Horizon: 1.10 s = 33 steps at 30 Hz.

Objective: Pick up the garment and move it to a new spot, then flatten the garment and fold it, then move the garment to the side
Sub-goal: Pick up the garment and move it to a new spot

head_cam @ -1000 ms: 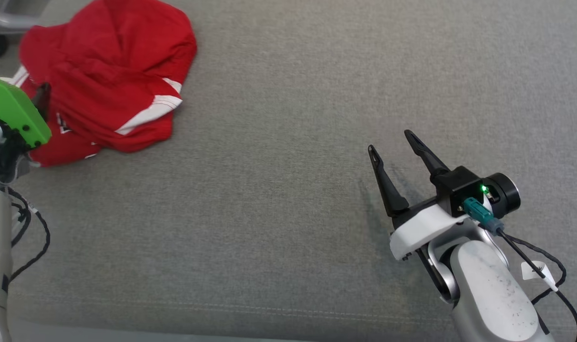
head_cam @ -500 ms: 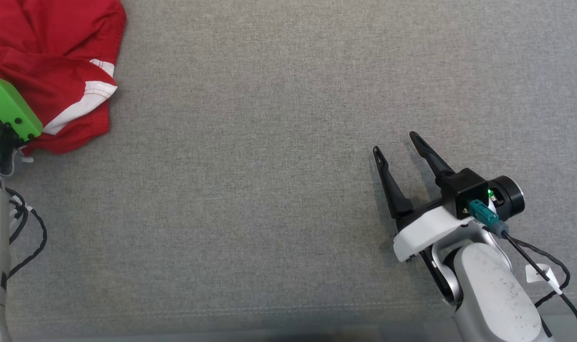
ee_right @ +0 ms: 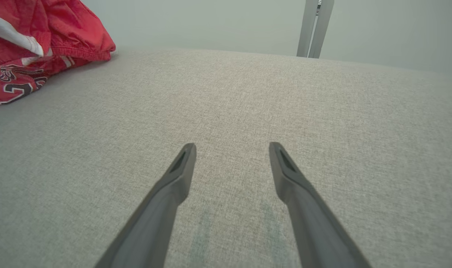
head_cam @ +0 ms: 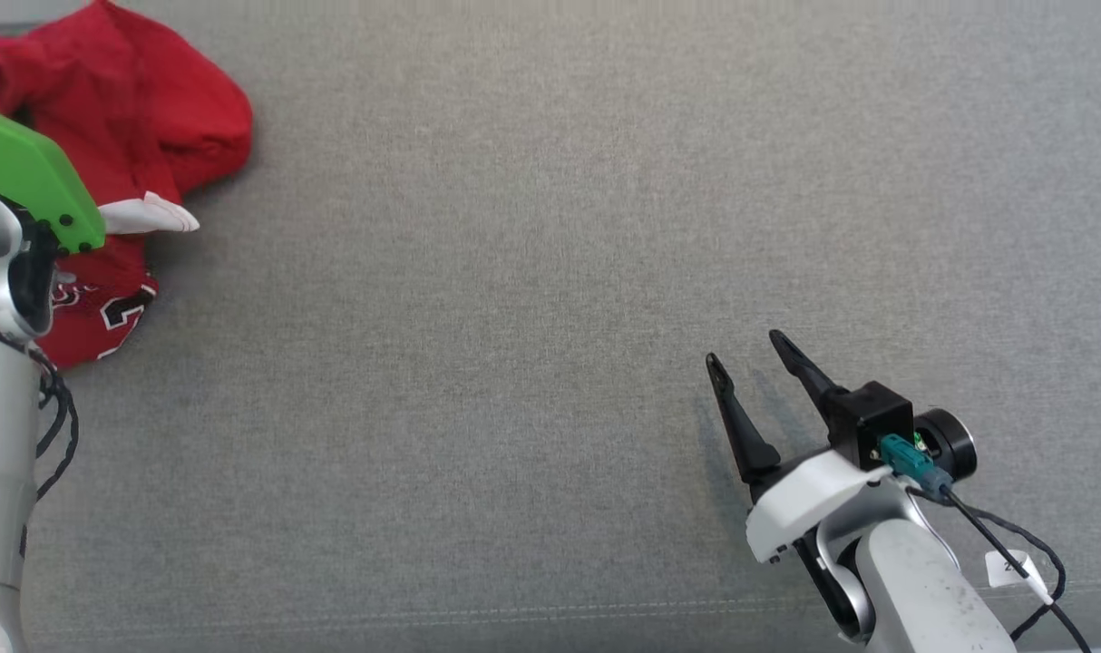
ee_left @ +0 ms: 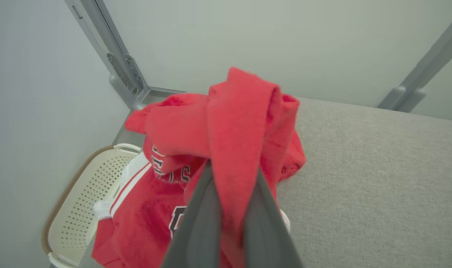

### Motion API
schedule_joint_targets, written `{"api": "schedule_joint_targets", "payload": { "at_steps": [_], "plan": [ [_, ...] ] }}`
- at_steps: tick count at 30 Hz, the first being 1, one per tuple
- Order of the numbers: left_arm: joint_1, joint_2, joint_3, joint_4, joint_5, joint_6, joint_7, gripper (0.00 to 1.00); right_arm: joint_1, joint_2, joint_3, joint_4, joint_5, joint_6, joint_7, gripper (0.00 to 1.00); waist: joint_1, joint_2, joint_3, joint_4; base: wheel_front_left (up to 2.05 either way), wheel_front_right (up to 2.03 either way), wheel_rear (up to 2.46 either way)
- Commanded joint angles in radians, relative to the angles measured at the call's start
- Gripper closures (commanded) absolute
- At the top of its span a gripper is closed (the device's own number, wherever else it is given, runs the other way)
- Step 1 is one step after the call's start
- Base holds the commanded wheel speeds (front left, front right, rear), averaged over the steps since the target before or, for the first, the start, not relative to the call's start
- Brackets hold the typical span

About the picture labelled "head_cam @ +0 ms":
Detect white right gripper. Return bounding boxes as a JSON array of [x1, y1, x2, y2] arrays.
[[706, 331, 914, 565]]

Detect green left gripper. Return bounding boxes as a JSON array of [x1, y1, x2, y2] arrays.
[[0, 109, 107, 338]]

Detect red Bulls 23 shorts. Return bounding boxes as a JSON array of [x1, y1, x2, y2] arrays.
[[0, 0, 254, 237]]

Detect teal right camera connector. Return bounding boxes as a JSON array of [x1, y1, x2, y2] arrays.
[[879, 434, 956, 502]]

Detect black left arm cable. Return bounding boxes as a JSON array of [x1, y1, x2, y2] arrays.
[[26, 347, 81, 502]]

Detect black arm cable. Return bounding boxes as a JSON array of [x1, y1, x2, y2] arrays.
[[26, 347, 81, 502], [909, 485, 1092, 653]]

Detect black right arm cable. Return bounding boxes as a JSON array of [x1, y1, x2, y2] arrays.
[[909, 485, 1092, 653]]

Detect white right cable label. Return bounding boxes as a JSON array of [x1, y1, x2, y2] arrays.
[[985, 548, 1056, 606]]

